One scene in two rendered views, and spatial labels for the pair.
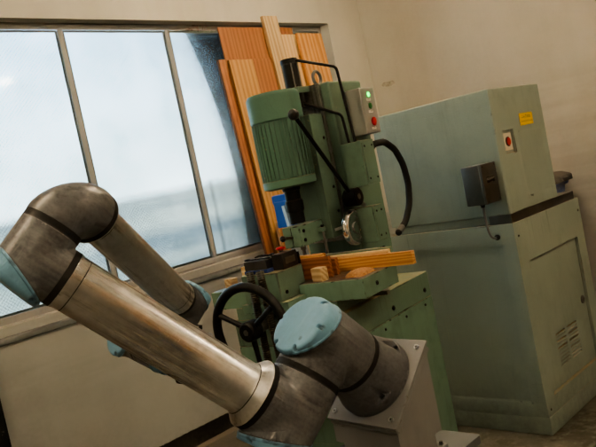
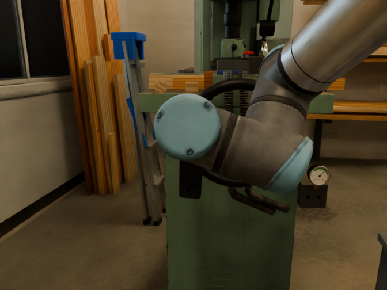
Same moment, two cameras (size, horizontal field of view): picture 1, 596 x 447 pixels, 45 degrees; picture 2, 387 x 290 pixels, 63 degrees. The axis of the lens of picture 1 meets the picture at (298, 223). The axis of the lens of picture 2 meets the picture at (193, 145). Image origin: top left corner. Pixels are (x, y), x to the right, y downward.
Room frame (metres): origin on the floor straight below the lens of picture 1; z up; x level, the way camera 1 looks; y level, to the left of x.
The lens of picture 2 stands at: (1.49, 0.74, 0.99)
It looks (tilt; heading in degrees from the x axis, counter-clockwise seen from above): 15 degrees down; 327
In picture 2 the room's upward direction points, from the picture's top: straight up
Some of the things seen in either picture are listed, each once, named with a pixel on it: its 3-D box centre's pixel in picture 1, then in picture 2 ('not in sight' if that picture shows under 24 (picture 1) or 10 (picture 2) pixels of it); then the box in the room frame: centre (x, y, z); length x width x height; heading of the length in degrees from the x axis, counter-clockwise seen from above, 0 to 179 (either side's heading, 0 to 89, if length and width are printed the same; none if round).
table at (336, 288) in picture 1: (293, 291); (233, 101); (2.29, 0.06, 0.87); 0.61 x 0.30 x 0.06; 54
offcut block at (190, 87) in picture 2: not in sight; (192, 87); (2.34, 0.18, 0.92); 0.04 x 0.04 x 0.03; 58
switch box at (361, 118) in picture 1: (363, 112); not in sight; (2.55, -0.30, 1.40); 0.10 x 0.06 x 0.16; 144
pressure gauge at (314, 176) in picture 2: not in sight; (317, 176); (2.05, -0.09, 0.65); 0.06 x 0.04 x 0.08; 54
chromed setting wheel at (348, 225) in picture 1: (353, 227); (261, 55); (2.41, -0.18, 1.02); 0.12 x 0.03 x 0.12; 144
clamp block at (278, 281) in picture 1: (274, 284); (236, 89); (2.22, 0.11, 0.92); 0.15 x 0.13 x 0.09; 54
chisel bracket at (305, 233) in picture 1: (304, 236); (231, 52); (2.39, -0.01, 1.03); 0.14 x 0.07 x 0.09; 144
